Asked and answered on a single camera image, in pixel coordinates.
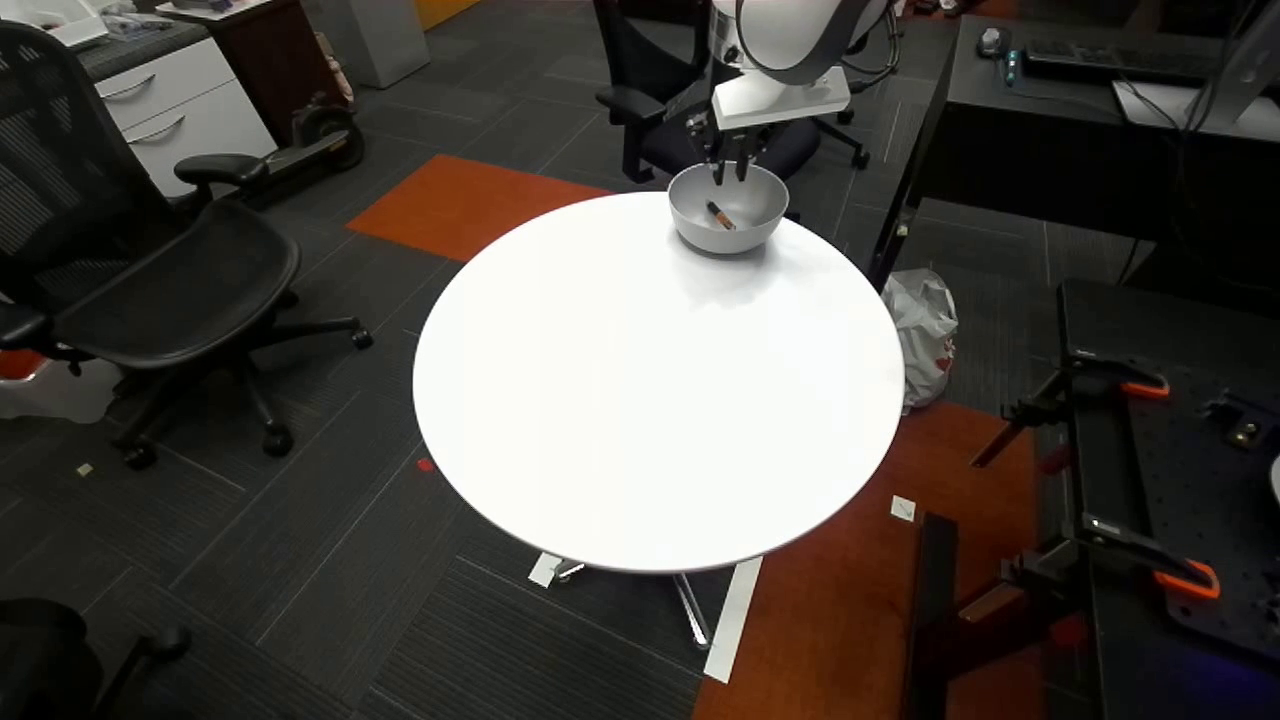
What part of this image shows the orange handled clamp left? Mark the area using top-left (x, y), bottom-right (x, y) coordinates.
top-left (972, 348), bottom-right (1173, 467)

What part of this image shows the orange handled clamp right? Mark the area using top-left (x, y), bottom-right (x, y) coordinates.
top-left (1009, 513), bottom-right (1224, 603)

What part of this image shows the white ceramic bowl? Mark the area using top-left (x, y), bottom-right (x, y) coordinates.
top-left (669, 178), bottom-right (792, 255)

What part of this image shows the orange handled clamp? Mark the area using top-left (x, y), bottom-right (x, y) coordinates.
top-left (1009, 513), bottom-right (1224, 603)
top-left (972, 348), bottom-right (1173, 467)

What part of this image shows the black keyboard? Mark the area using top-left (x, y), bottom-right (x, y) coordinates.
top-left (1020, 38), bottom-right (1221, 85)

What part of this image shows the white drawer cabinet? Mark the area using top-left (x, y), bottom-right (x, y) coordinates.
top-left (82, 40), bottom-right (275, 202)

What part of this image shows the white plastic bag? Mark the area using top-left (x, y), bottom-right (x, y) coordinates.
top-left (883, 269), bottom-right (959, 411)

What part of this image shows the black mesh office chair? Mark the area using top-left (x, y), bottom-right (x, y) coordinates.
top-left (0, 20), bottom-right (374, 467)

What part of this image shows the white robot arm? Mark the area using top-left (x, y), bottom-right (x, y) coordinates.
top-left (712, 0), bottom-right (892, 85)

